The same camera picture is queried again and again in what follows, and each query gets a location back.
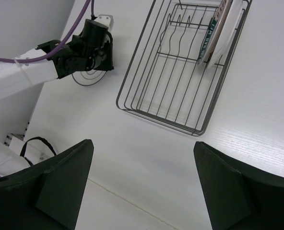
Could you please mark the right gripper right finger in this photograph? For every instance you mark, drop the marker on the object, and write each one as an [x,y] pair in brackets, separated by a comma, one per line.
[238,196]

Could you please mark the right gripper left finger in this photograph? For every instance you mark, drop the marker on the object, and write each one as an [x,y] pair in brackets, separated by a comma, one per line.
[47,195]

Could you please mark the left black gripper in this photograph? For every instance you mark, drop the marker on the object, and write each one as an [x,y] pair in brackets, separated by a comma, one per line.
[92,48]

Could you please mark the white plate dark green rim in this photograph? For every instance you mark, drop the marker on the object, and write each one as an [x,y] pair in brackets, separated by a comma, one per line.
[210,40]

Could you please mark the white plate orange sunburst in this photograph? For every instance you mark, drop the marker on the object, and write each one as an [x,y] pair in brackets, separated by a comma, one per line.
[226,32]

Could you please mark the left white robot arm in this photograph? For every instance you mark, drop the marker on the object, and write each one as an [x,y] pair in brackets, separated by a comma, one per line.
[16,77]

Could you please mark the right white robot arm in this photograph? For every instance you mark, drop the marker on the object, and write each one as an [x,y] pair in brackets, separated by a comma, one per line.
[5,163]

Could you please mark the white plate teal thin rim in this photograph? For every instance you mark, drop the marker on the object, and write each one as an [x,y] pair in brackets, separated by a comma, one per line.
[88,78]

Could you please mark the grey wire dish rack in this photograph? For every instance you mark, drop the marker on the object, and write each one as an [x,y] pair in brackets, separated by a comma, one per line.
[164,82]

